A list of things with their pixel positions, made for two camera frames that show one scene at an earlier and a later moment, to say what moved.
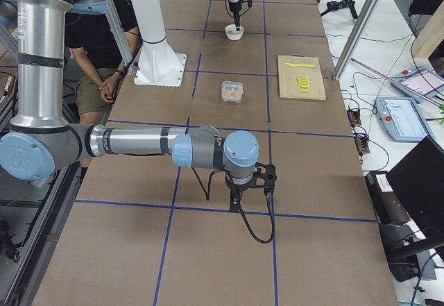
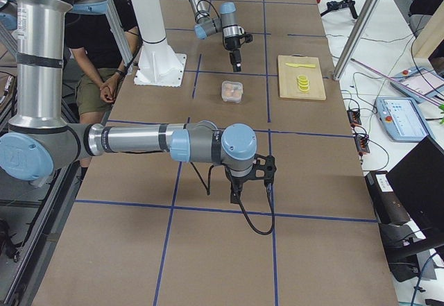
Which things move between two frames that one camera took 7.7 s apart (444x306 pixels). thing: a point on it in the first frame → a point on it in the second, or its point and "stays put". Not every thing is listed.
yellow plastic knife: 308,65 stays put
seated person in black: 94,42 stays put
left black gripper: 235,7 → 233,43
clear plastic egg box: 232,91 stays put
